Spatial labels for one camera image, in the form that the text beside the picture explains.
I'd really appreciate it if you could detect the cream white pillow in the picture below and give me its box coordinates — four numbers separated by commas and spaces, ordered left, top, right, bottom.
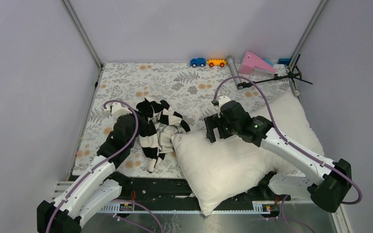
172, 91, 324, 216

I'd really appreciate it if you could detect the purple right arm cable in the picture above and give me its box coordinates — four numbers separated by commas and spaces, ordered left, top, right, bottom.
212, 76, 363, 233

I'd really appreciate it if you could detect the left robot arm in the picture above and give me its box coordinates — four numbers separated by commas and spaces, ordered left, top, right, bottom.
36, 100, 139, 233

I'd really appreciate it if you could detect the blue toy car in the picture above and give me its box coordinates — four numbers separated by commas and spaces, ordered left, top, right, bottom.
190, 58, 206, 67

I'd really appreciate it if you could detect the pink wedge block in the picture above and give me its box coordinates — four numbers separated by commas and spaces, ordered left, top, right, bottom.
238, 51, 276, 75

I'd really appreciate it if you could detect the floral patterned table mat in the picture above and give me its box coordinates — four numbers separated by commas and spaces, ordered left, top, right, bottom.
68, 63, 300, 181

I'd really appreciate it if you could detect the black mini tripod stand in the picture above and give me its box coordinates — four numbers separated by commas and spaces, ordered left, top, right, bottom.
254, 54, 313, 84

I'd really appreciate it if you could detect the light blue block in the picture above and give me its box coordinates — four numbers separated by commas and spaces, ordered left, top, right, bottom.
263, 59, 274, 66

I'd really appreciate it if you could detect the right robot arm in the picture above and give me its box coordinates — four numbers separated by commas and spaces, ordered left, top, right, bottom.
204, 96, 353, 213

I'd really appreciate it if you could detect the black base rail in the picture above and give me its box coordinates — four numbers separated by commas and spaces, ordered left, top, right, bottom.
69, 175, 290, 213

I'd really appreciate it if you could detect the black white striped pillowcase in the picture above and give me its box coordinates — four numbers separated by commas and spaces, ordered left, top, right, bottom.
136, 97, 190, 173

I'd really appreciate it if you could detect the orange yellow toy car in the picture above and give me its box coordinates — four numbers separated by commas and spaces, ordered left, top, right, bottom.
206, 59, 227, 67

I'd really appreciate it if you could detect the grey microphone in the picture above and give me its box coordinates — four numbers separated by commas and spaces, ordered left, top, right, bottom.
226, 55, 243, 90

